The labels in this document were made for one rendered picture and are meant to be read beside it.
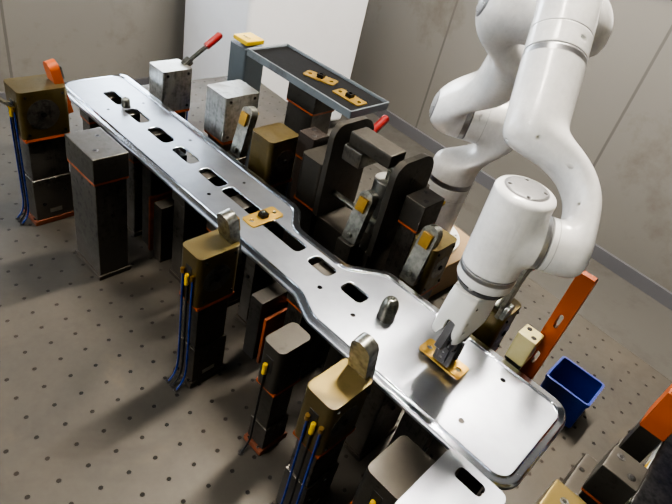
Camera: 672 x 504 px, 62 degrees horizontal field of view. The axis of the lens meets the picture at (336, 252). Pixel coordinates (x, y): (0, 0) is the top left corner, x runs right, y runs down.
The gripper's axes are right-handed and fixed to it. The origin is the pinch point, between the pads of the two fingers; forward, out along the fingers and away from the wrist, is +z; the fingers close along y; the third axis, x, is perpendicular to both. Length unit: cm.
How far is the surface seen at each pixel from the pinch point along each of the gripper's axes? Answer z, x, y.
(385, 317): 1.9, -12.1, 1.5
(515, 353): 1.1, 7.5, -10.7
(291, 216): 3.2, -44.1, -5.6
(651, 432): -0.2, 30.2, -13.4
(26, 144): 10, -104, 23
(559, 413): 3.4, 18.5, -7.9
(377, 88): 85, -209, -258
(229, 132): 1, -76, -13
